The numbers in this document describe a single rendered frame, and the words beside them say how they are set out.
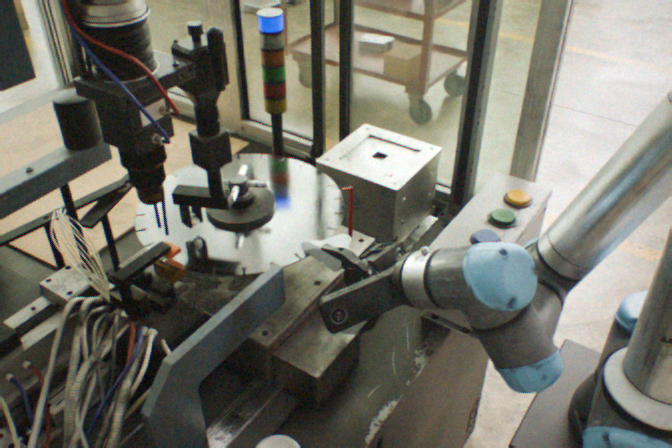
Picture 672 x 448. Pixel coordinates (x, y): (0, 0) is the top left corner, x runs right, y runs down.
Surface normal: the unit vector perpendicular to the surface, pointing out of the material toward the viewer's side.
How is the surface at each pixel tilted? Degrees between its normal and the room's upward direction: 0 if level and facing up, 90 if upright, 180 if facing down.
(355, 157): 0
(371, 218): 90
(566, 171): 0
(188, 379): 90
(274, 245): 0
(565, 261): 88
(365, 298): 63
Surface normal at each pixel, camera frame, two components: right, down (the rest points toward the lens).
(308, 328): 0.00, -0.80
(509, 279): 0.59, -0.10
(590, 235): -0.51, 0.49
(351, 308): 0.14, 0.17
